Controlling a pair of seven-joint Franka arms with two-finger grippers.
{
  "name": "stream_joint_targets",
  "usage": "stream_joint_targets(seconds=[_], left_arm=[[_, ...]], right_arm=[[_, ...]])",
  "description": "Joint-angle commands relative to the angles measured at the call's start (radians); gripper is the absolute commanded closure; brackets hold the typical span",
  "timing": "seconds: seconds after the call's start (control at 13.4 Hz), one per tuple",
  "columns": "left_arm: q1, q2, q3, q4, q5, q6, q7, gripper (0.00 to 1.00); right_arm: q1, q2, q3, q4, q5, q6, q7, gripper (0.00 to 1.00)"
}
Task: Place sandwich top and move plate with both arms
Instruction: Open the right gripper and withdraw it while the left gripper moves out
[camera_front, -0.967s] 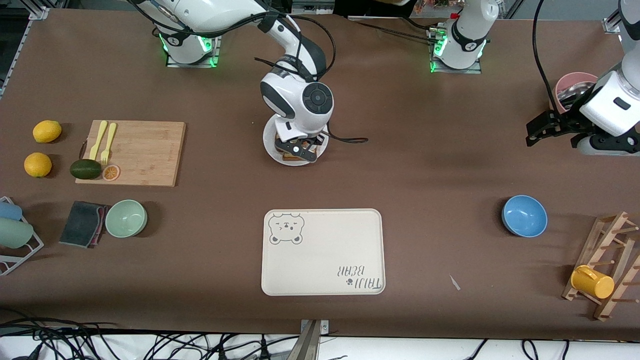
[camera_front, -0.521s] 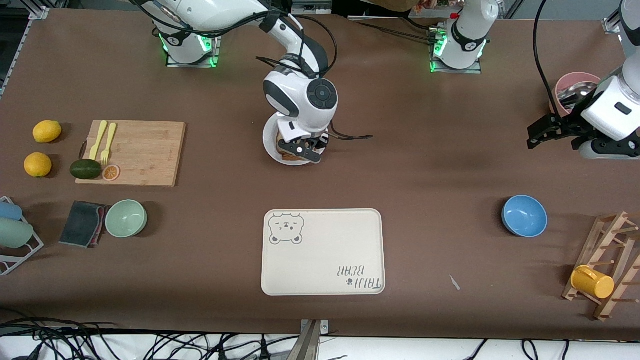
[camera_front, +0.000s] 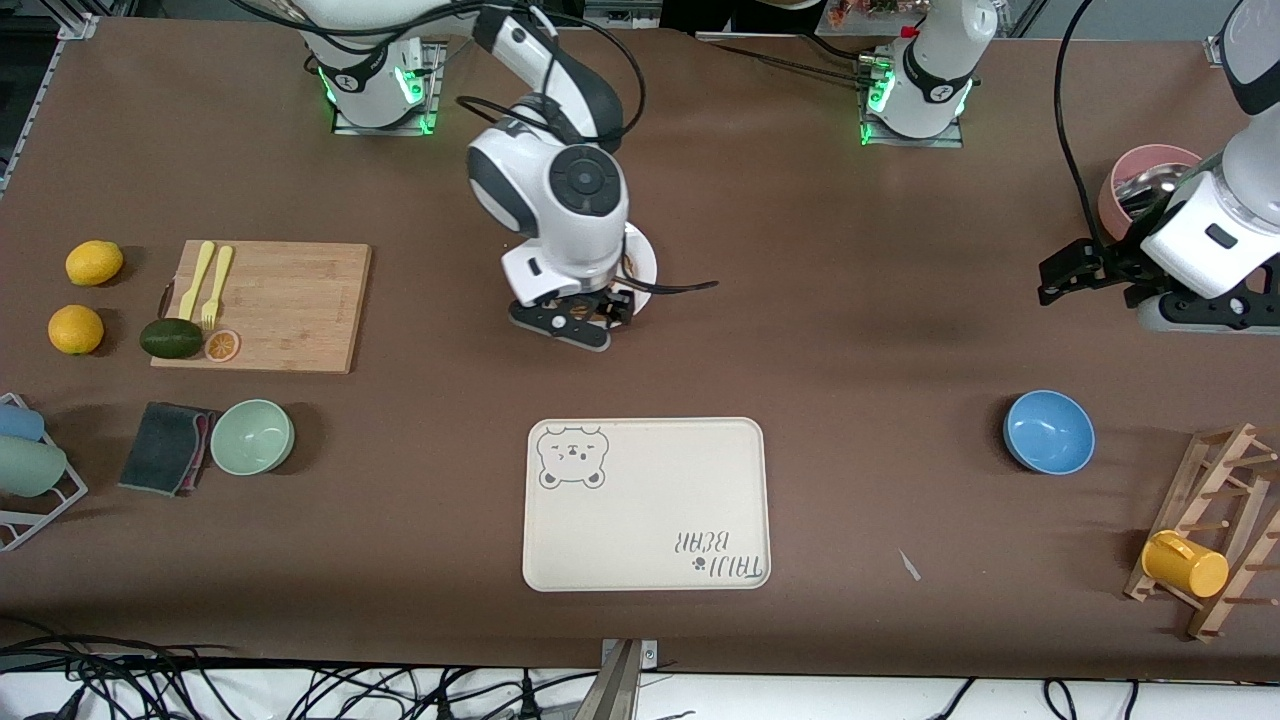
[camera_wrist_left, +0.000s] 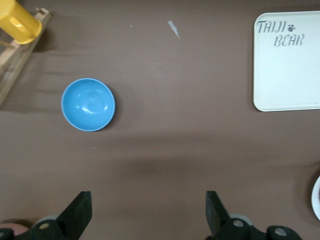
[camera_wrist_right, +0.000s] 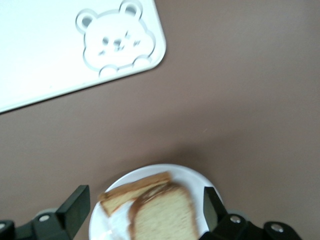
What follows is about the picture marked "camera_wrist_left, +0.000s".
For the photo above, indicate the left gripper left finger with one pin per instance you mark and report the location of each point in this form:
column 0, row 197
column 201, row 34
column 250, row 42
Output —
column 72, row 220

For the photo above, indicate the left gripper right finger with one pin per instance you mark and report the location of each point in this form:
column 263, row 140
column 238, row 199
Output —
column 217, row 217

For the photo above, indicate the white round plate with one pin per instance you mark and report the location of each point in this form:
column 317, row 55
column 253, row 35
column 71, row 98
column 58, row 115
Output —
column 315, row 200

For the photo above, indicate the pink bowl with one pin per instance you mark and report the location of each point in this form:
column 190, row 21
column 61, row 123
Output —
column 15, row 225

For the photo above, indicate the blue bowl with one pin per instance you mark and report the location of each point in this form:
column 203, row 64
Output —
column 87, row 105

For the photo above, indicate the cream bear print tray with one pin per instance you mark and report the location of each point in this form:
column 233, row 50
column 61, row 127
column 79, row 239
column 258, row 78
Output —
column 287, row 75

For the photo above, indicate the wooden cup rack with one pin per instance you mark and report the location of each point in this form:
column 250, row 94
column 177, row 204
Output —
column 15, row 60

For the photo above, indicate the small paper scrap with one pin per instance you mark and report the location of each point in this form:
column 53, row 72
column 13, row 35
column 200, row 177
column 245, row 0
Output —
column 175, row 30

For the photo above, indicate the yellow cup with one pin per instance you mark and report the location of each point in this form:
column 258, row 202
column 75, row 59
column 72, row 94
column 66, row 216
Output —
column 17, row 22

